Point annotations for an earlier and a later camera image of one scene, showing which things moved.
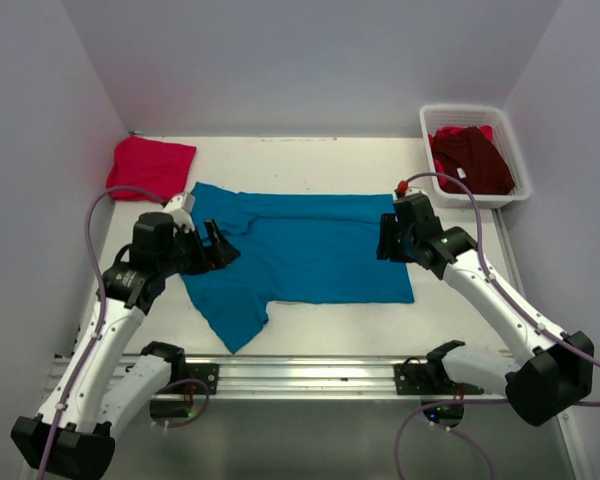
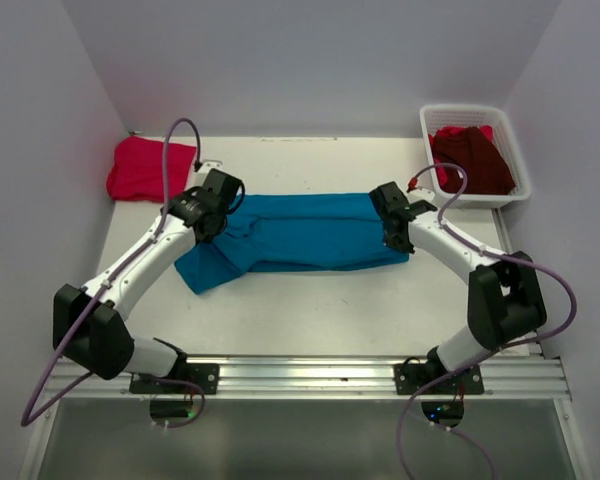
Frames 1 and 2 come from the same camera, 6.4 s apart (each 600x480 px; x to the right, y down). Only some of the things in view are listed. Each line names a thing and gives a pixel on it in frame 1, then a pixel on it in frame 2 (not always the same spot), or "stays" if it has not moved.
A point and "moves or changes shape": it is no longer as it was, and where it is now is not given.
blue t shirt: (302, 249) moves or changes shape
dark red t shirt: (467, 155) stays
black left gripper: (203, 248) -> (218, 223)
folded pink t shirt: (160, 168) stays
